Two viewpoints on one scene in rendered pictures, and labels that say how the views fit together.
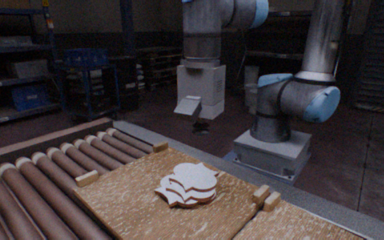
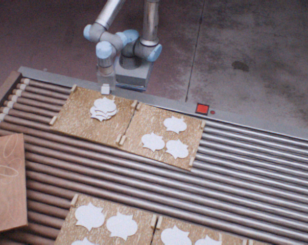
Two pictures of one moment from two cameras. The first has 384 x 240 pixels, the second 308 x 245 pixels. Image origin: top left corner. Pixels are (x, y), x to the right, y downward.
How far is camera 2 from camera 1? 141 cm
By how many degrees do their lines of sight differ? 38
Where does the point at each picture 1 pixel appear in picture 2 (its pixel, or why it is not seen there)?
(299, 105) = (144, 55)
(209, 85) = (112, 80)
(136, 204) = (85, 125)
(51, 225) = (55, 145)
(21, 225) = (42, 149)
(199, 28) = (106, 65)
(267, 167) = (132, 83)
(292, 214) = (147, 109)
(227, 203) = (121, 112)
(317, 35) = (147, 24)
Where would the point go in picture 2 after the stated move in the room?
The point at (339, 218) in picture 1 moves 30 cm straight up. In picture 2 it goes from (164, 104) to (168, 68)
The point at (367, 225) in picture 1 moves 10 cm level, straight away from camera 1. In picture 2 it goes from (173, 104) to (178, 93)
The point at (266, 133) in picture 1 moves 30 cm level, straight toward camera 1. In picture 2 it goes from (129, 65) to (133, 100)
